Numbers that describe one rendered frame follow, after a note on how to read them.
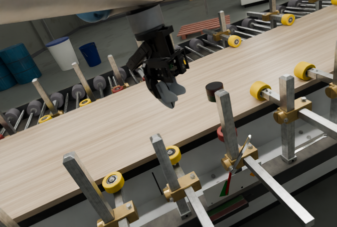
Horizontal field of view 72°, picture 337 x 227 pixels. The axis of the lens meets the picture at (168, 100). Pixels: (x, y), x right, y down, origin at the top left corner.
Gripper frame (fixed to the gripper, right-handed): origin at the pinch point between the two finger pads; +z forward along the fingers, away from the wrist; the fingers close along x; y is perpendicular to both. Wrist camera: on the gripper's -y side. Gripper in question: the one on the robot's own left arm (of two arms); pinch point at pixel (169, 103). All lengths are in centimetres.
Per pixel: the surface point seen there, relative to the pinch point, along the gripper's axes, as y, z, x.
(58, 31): -994, 47, 462
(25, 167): -85, 30, -26
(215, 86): 1.1, 7.3, 21.8
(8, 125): -147, 27, -13
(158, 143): -8.4, 14.5, -2.0
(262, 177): 15.3, 38.1, 15.0
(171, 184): -9.7, 33.5, -2.8
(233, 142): 4.9, 28.8, 18.7
